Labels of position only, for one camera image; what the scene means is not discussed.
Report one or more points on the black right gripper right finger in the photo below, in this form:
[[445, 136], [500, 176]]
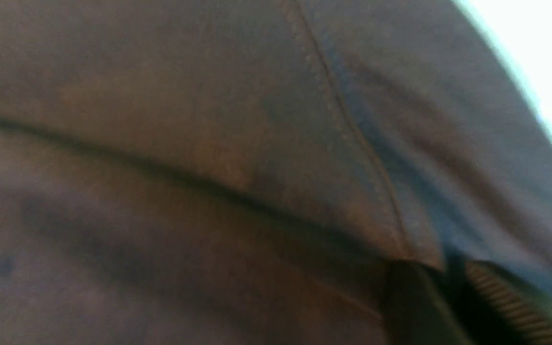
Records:
[[523, 308]]

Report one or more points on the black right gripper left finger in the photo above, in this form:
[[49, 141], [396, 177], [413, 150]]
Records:
[[415, 311]]

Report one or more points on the dark gray long-sleeve shirt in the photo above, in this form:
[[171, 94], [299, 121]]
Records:
[[242, 172]]

